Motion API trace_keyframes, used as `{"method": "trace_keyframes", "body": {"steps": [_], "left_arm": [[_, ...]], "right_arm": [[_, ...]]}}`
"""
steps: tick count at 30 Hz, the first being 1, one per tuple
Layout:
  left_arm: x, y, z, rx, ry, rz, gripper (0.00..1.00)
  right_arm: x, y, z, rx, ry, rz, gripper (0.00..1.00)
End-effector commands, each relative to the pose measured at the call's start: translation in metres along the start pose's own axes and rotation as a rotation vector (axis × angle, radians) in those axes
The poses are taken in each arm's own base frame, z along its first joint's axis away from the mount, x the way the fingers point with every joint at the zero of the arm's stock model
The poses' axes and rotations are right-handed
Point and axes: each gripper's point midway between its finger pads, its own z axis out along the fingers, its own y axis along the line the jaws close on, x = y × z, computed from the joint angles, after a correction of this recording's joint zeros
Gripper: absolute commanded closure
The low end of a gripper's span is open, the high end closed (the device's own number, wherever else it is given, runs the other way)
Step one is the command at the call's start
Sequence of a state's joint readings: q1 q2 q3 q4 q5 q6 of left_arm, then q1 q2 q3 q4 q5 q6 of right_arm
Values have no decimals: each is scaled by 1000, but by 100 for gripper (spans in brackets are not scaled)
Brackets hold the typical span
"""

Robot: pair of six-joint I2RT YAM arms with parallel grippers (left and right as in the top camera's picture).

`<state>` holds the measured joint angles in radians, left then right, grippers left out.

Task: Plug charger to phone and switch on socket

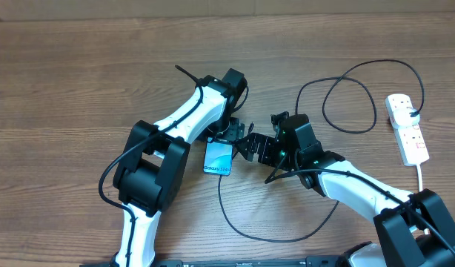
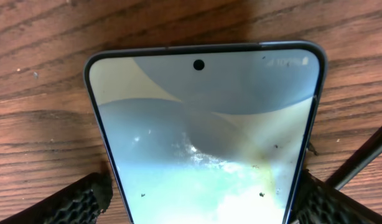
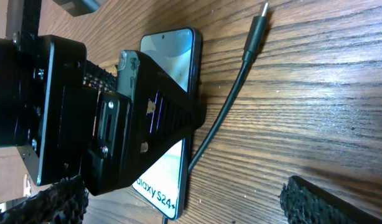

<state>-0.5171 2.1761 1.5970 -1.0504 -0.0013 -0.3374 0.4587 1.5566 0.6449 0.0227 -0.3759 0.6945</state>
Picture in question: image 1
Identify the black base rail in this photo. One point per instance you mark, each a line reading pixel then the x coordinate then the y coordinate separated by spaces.
pixel 309 261

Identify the white charger plug adapter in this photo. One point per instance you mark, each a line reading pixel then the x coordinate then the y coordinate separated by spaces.
pixel 404 118

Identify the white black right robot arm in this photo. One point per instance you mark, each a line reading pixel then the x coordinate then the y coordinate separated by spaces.
pixel 413 229

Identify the white power strip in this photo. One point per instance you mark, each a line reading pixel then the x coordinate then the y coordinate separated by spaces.
pixel 410 140

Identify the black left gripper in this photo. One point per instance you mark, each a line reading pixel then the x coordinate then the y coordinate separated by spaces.
pixel 236 130

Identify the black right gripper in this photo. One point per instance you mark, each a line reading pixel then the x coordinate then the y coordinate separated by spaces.
pixel 266 142

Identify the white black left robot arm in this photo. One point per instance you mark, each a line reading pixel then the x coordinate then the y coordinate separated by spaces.
pixel 150 171

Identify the blue Galaxy S24+ smartphone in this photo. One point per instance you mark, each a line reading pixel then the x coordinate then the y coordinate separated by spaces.
pixel 218 158

